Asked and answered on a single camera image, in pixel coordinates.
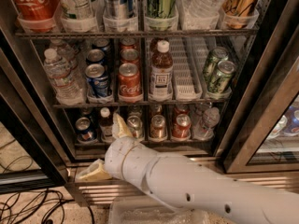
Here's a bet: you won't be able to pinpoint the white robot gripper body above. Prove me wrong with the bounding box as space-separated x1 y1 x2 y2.
105 136 158 194

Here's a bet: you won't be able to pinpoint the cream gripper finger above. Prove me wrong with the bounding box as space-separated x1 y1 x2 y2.
76 159 111 182
112 113 133 139

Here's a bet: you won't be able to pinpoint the blue pepsi can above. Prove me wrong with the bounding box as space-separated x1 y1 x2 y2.
86 49 105 65
85 63 110 98
92 38 113 66

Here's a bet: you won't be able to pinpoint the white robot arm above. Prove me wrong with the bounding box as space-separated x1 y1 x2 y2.
78 113 299 224

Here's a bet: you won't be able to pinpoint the bottom shelf tea bottle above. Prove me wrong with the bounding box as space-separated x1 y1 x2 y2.
99 107 113 142

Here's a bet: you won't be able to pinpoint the bottom shelf silver green can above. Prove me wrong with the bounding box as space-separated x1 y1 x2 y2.
127 116 143 139

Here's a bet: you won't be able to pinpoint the bottom shelf pepsi can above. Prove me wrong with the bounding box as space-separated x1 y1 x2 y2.
75 117 97 142

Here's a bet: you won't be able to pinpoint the bottom shelf brown can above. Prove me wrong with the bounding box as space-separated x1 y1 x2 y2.
149 115 166 139

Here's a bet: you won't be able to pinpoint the front red coca-cola can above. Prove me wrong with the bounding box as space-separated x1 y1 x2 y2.
118 63 141 97

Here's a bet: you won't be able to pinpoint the red coca-cola can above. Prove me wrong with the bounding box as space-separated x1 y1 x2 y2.
120 37 137 49
121 49 139 65
118 63 141 97

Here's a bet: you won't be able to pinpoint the bottom shelf red can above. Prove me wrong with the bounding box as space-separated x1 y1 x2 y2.
172 114 191 138

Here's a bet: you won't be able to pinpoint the left glass fridge door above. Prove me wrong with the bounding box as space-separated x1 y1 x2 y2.
0 34 68 194

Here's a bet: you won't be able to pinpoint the glass fridge door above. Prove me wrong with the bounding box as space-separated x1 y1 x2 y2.
216 0 299 174
0 34 68 194

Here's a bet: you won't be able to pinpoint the bottom shelf water bottle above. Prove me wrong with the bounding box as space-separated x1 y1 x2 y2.
193 107 221 141

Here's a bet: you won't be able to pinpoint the rear red coca-cola can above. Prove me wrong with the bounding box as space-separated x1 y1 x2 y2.
120 37 137 49

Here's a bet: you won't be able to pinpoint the empty white shelf tray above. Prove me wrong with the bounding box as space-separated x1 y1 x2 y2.
170 38 202 101

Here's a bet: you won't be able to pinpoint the front green soda can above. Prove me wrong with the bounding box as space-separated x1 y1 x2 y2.
207 61 236 93

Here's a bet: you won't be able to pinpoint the green soda can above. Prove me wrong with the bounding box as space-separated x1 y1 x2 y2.
207 61 236 93
203 47 229 82

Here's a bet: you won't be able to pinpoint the rear green soda can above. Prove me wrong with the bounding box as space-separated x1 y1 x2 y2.
203 47 229 82

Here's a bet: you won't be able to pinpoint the silver blue can top shelf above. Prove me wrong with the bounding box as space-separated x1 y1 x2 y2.
104 0 134 20

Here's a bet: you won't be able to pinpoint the clear sprite bottle top shelf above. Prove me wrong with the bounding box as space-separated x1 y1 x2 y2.
60 0 93 20

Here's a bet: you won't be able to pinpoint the green bottle top shelf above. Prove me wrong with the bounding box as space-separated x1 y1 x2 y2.
147 0 176 19

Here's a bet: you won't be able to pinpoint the right glass fridge door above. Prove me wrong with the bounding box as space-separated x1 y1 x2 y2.
216 0 299 174

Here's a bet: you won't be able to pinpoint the clear water bottle top shelf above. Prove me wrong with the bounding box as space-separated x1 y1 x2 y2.
187 0 235 19

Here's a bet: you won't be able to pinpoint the large coca-cola bottle top shelf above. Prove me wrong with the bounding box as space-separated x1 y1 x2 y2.
13 0 59 33

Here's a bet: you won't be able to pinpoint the orange gold can top shelf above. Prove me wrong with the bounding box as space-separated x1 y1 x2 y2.
222 0 258 29

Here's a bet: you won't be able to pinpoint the clear plastic bin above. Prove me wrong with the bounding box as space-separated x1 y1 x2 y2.
108 196 210 224

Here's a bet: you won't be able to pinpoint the front clear water bottle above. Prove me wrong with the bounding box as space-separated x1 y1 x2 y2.
44 49 84 105

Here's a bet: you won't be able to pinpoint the front brown tea bottle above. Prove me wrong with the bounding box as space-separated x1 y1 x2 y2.
149 40 173 101

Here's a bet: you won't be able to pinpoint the brown tea bottle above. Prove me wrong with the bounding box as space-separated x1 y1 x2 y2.
149 37 163 52
149 40 173 101

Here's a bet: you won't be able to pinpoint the rear clear water bottle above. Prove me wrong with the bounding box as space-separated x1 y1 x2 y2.
50 39 78 70

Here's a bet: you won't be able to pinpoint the rear brown tea bottle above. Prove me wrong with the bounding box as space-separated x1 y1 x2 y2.
149 37 163 52

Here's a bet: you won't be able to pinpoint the middle wire shelf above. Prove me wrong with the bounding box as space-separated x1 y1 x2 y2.
52 99 229 108

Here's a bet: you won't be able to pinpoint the wire shelf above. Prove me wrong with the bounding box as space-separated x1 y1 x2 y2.
15 28 258 39
52 99 229 108

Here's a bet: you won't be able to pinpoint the black floor cables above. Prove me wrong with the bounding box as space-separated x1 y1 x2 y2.
0 137 95 224

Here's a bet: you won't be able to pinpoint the top wire shelf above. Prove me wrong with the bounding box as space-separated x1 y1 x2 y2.
15 28 258 39

